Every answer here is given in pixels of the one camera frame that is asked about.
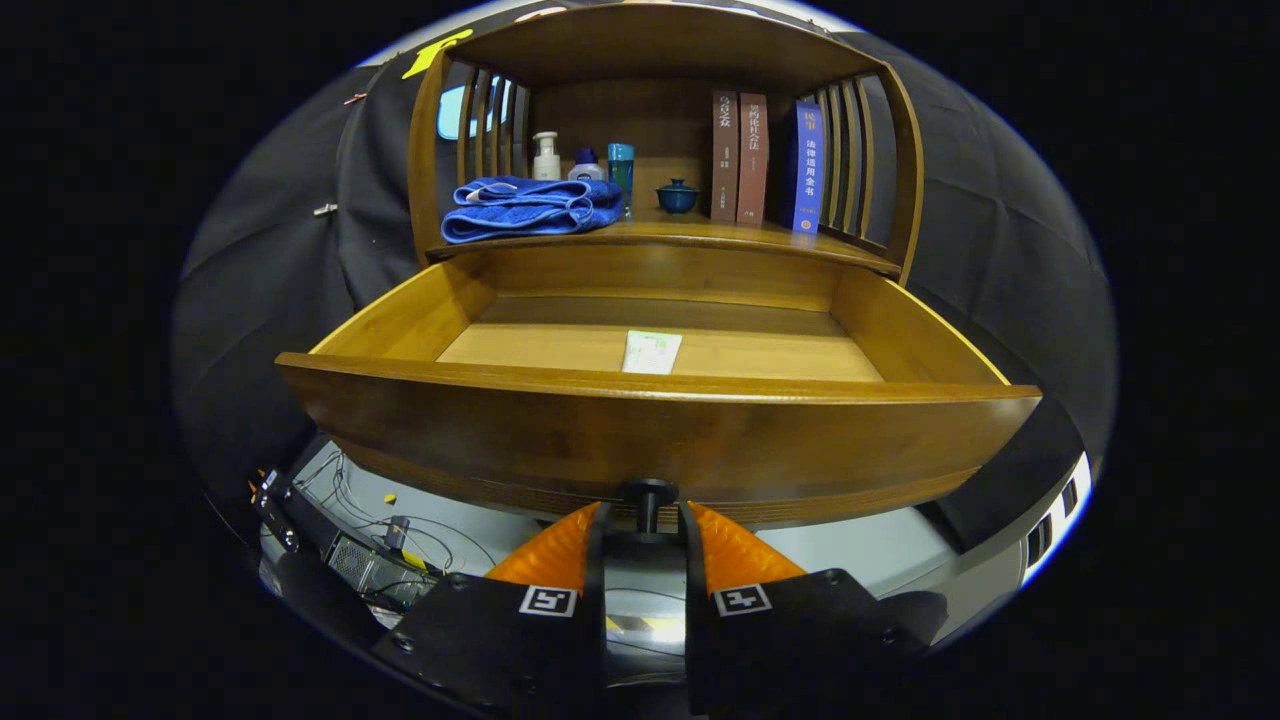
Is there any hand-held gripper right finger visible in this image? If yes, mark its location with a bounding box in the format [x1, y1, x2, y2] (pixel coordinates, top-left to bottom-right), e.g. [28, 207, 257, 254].
[680, 502, 951, 716]

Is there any folded blue towel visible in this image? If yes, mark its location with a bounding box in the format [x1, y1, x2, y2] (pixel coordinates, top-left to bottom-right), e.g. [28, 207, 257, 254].
[441, 176, 626, 245]

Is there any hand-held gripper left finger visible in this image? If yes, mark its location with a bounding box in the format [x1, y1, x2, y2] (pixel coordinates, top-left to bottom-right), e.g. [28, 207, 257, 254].
[375, 502, 609, 716]

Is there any grey electronics box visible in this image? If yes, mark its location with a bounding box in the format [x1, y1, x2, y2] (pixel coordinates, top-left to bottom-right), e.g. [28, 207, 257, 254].
[325, 533, 403, 603]

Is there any white and green tube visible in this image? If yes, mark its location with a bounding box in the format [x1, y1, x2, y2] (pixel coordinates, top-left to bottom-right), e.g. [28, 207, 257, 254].
[622, 330, 683, 376]

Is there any clear teal bottle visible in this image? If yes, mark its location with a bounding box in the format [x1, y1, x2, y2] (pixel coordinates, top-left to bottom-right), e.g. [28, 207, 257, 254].
[608, 143, 636, 219]

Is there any bundle of thin floor cables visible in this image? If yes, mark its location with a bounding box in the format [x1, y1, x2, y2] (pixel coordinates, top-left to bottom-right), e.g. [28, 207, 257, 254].
[295, 450, 501, 606]

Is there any brown wooden cabinet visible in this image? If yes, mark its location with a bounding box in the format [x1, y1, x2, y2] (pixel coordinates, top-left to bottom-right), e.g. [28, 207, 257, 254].
[405, 0, 926, 291]

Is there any wooden drawer with black knob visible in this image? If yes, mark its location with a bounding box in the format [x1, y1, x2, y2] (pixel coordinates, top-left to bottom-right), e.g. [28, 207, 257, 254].
[275, 245, 1043, 531]

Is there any wooden countertop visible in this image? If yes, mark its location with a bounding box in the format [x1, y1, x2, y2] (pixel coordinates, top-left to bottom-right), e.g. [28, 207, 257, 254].
[428, 205, 901, 276]

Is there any brown book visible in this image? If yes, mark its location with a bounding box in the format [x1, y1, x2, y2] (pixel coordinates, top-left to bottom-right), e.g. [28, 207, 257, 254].
[737, 93, 770, 227]
[711, 90, 741, 223]

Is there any blue book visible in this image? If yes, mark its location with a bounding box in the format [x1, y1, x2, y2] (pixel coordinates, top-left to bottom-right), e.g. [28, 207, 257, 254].
[783, 100, 828, 235]

